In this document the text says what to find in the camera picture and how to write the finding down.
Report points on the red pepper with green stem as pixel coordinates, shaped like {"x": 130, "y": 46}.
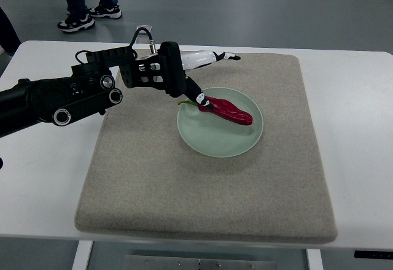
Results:
{"x": 223, "y": 109}

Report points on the grey metal base plate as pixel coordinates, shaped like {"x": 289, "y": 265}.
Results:
{"x": 165, "y": 262}

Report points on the light green round plate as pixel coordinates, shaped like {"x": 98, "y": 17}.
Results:
{"x": 217, "y": 137}

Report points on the black table control panel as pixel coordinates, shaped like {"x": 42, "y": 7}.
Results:
{"x": 377, "y": 255}

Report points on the white table leg right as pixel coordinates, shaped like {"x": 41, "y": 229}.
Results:
{"x": 314, "y": 259}

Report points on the white table leg left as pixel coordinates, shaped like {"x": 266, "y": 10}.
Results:
{"x": 82, "y": 256}

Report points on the person in jeans and sneakers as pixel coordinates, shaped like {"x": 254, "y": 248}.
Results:
{"x": 81, "y": 17}

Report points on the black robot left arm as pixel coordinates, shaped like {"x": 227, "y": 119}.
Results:
{"x": 91, "y": 88}

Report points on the white table leg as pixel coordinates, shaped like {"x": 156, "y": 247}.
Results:
{"x": 314, "y": 259}
{"x": 82, "y": 256}

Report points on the beige felt mat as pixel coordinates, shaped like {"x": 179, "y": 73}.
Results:
{"x": 144, "y": 180}

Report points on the clear floor marker plate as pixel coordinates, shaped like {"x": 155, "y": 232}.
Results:
{"x": 144, "y": 33}

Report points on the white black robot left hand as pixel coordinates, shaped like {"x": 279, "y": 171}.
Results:
{"x": 199, "y": 59}

